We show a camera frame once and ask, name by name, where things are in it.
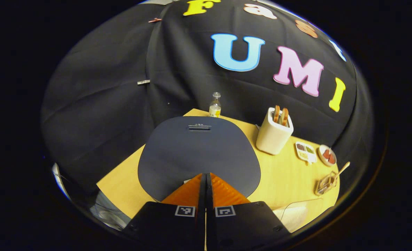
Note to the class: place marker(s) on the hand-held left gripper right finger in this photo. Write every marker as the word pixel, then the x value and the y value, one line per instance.
pixel 210 209

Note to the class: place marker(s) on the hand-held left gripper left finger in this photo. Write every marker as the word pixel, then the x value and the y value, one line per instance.
pixel 200 209

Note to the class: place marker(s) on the dark grey rice cooker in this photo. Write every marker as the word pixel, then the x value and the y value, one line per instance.
pixel 199 153

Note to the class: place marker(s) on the clear tray of rice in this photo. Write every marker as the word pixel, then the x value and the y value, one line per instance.
pixel 295 216

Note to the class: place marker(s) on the wooden spoon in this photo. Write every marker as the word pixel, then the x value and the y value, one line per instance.
pixel 342 170

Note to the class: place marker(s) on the white toaster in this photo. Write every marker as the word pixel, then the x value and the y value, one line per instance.
pixel 272 137

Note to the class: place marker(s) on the small clear glass bottle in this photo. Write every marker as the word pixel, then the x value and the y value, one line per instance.
pixel 215 108

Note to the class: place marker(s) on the white divided grain dish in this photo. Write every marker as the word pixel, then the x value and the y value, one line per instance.
pixel 305 152

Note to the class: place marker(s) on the toast bread slice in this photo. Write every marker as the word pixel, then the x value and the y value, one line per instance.
pixel 276 113
pixel 284 116

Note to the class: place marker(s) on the red sausage slice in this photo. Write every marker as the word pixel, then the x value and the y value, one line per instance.
pixel 332 159
pixel 326 153

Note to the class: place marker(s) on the round white plate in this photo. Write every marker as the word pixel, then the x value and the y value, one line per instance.
pixel 327 156

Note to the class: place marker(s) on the silver cloth clip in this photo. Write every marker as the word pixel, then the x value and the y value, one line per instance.
pixel 143 82

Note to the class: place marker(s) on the pink cloth clip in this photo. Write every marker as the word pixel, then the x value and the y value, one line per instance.
pixel 154 20

